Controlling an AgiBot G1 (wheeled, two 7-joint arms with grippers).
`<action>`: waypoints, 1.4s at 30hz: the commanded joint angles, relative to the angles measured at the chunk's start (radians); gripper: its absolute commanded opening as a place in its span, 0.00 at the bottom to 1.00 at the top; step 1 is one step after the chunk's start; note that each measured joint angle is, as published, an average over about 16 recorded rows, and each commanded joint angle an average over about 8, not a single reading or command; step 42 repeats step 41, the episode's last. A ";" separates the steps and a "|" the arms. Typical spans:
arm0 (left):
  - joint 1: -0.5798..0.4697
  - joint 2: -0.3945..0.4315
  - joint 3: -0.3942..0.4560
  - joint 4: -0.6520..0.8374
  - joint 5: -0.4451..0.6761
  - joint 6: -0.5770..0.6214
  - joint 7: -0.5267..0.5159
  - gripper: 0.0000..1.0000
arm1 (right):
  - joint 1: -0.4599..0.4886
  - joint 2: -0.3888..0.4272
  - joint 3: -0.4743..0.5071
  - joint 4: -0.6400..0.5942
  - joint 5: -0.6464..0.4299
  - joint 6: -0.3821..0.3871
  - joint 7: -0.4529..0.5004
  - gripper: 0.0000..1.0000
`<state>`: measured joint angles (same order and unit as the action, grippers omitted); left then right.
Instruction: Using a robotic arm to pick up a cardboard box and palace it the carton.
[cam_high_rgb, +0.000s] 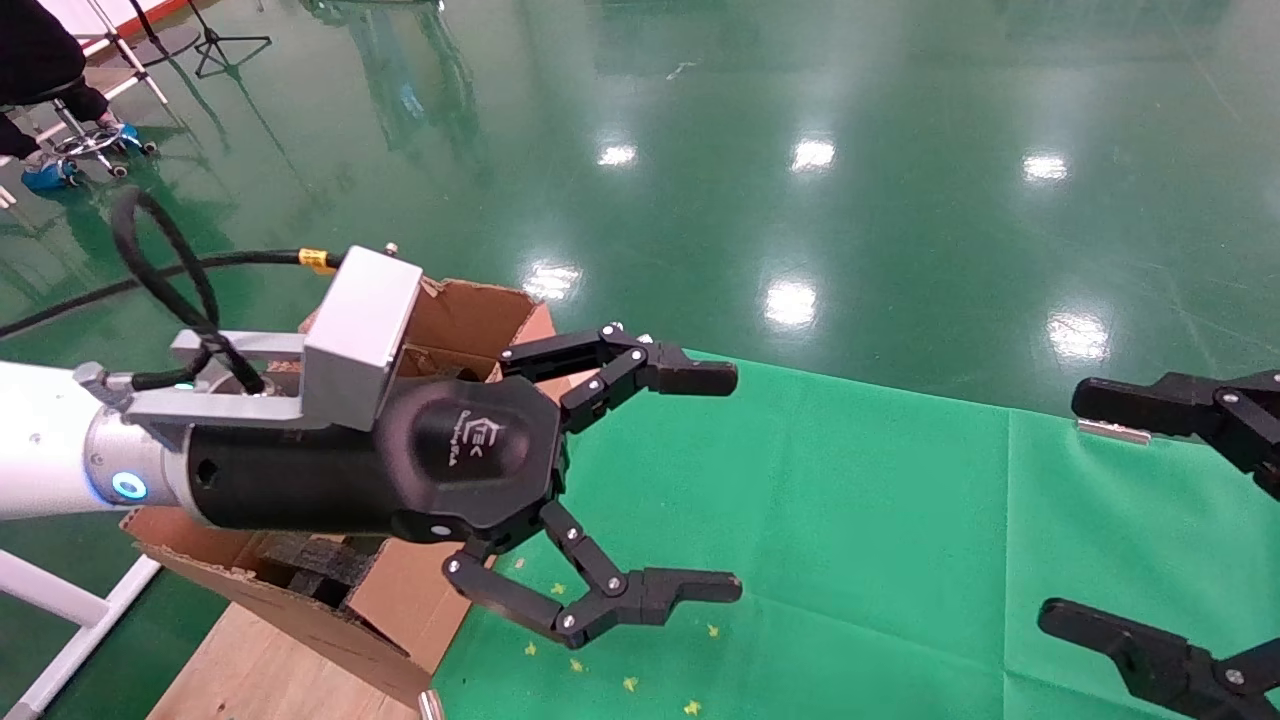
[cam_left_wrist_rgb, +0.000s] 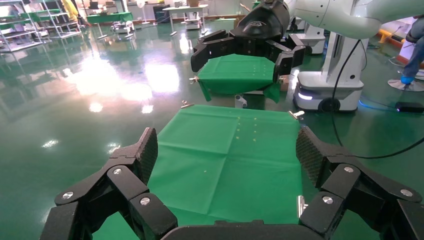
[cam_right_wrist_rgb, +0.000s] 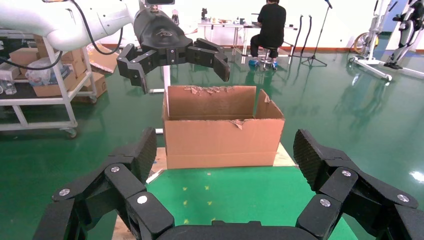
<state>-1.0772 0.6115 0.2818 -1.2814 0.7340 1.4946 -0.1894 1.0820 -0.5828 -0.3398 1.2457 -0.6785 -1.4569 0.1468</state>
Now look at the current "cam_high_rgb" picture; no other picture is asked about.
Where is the green table cloth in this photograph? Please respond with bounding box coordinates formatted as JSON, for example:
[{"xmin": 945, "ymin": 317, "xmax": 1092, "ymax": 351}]
[{"xmin": 430, "ymin": 345, "xmax": 1280, "ymax": 720}]

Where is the black floor stand pole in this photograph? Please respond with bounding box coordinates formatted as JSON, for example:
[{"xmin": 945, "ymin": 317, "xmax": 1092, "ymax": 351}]
[{"xmin": 128, "ymin": 0, "xmax": 201, "ymax": 61}]

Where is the large open cardboard carton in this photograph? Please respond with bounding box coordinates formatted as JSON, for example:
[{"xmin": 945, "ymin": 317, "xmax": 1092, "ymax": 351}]
[{"xmin": 120, "ymin": 275, "xmax": 557, "ymax": 706}]

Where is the wheeled metal stool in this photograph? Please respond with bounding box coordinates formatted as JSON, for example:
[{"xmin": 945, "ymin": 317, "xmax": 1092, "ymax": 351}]
[{"xmin": 50, "ymin": 100, "xmax": 159, "ymax": 179}]

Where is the black foam block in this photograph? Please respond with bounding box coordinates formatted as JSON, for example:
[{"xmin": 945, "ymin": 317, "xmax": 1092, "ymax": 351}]
[{"xmin": 258, "ymin": 535, "xmax": 386, "ymax": 606}]

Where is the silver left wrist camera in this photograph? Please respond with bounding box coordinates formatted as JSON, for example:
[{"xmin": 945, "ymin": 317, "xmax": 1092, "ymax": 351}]
[{"xmin": 125, "ymin": 243, "xmax": 424, "ymax": 433}]

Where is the person in black clothes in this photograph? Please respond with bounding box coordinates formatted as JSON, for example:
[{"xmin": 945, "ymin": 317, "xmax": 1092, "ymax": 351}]
[{"xmin": 0, "ymin": 0, "xmax": 146, "ymax": 193}]

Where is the white metal table frame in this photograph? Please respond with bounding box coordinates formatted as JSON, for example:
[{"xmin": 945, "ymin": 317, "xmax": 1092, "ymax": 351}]
[{"xmin": 0, "ymin": 548, "xmax": 161, "ymax": 720}]

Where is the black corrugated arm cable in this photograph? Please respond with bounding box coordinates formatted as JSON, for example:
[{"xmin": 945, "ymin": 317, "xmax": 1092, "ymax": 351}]
[{"xmin": 0, "ymin": 186, "xmax": 346, "ymax": 396}]

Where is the black tripod microphone stand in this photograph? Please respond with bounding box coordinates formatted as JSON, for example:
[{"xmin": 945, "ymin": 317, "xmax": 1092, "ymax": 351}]
[{"xmin": 185, "ymin": 0, "xmax": 273, "ymax": 79}]

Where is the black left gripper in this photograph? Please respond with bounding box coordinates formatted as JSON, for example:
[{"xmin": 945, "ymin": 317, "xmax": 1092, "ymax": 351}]
[{"xmin": 185, "ymin": 375, "xmax": 572, "ymax": 547}]

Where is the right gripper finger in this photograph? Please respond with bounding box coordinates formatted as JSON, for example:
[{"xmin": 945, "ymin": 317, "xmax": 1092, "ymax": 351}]
[
  {"xmin": 1037, "ymin": 600, "xmax": 1280, "ymax": 720},
  {"xmin": 1072, "ymin": 370, "xmax": 1280, "ymax": 501}
]

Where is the white tripod stand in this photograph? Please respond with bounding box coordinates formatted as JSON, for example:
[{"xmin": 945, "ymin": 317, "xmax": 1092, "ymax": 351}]
[{"xmin": 85, "ymin": 0, "xmax": 171, "ymax": 106}]

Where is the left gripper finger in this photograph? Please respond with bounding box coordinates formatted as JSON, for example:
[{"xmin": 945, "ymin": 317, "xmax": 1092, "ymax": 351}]
[
  {"xmin": 498, "ymin": 322, "xmax": 739, "ymax": 433},
  {"xmin": 443, "ymin": 500, "xmax": 743, "ymax": 648}
]

